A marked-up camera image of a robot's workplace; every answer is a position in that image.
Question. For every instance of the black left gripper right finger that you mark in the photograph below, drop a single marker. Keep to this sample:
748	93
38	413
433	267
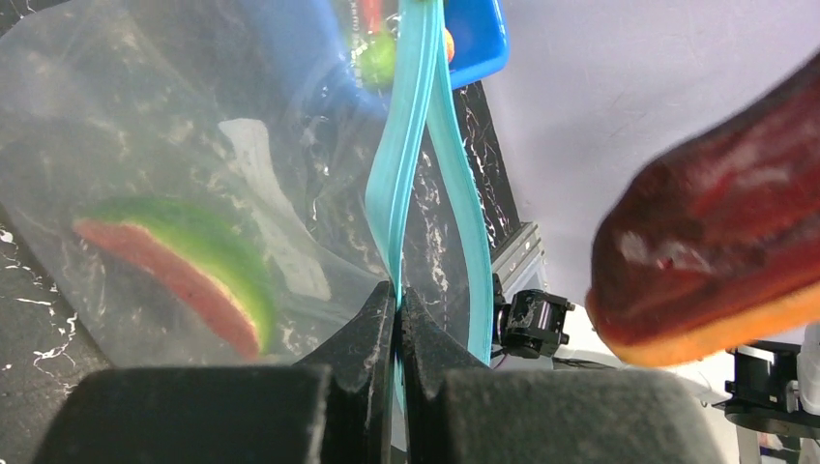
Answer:
458	410

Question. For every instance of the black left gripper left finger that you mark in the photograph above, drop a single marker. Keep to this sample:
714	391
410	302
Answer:
333	406

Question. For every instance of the green watermelon slice toy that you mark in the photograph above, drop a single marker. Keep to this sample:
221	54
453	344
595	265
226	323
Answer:
197	256

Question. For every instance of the clear zip top bag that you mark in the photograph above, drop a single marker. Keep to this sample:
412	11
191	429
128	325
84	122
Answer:
103	99

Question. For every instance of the green custard apple toy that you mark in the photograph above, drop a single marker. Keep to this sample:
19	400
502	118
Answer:
374	59

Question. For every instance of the orange round fruit toy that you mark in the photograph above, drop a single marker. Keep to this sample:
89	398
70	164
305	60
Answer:
449	45

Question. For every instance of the blue plastic bin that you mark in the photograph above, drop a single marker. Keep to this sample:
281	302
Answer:
309	45

